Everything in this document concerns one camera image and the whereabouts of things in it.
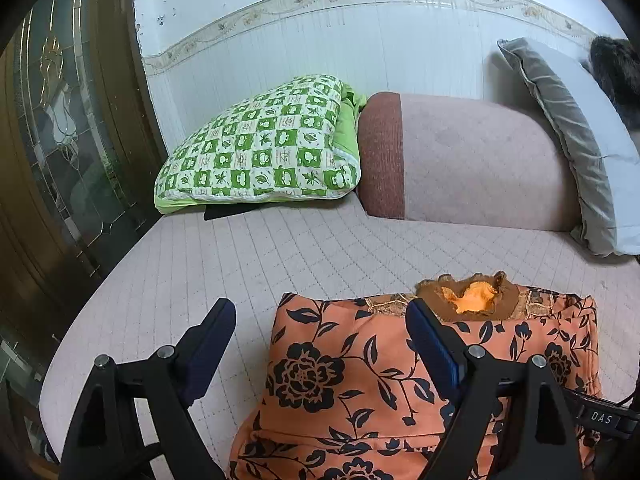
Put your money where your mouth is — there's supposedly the wooden stained glass door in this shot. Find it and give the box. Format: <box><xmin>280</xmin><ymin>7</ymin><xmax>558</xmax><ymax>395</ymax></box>
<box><xmin>0</xmin><ymin>0</ymin><xmax>168</xmax><ymax>466</ymax></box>

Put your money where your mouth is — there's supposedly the grey pillow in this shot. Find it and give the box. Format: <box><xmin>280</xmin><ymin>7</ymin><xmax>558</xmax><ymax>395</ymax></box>
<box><xmin>496</xmin><ymin>37</ymin><xmax>640</xmax><ymax>257</ymax></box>

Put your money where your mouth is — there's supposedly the orange black floral garment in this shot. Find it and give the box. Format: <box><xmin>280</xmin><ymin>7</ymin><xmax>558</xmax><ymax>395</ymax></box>
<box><xmin>227</xmin><ymin>270</ymin><xmax>603</xmax><ymax>480</ymax></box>

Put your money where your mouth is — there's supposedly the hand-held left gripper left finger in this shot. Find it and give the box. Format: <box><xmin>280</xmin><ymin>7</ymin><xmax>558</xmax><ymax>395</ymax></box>
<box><xmin>59</xmin><ymin>298</ymin><xmax>237</xmax><ymax>480</ymax></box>

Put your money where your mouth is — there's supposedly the dark fur cloth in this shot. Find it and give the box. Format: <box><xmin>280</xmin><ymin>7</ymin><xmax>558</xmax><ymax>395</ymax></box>
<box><xmin>580</xmin><ymin>35</ymin><xmax>640</xmax><ymax>131</ymax></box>

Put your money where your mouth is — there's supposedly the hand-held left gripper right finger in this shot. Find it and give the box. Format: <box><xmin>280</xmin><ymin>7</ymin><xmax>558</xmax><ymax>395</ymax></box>
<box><xmin>405</xmin><ymin>299</ymin><xmax>583</xmax><ymax>480</ymax></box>

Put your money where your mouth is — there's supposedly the green white checkered pillow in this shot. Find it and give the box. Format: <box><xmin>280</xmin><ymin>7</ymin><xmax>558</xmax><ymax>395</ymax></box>
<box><xmin>152</xmin><ymin>74</ymin><xmax>363</xmax><ymax>213</ymax></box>

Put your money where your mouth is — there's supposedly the pink brown sofa bolster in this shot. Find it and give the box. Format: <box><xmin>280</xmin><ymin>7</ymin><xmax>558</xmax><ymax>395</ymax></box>
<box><xmin>356</xmin><ymin>91</ymin><xmax>583</xmax><ymax>233</ymax></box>

